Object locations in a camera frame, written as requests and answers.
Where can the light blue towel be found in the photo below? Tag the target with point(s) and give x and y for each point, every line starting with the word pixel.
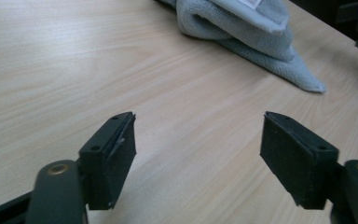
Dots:
pixel 245 34

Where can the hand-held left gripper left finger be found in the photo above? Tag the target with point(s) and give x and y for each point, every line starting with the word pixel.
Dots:
pixel 105 161

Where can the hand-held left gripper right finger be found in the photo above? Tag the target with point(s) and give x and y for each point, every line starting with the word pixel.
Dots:
pixel 295 161

